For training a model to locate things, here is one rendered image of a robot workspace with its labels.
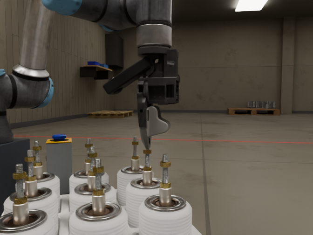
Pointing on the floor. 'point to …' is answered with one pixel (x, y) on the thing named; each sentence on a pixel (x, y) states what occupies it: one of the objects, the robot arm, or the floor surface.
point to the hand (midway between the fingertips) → (145, 141)
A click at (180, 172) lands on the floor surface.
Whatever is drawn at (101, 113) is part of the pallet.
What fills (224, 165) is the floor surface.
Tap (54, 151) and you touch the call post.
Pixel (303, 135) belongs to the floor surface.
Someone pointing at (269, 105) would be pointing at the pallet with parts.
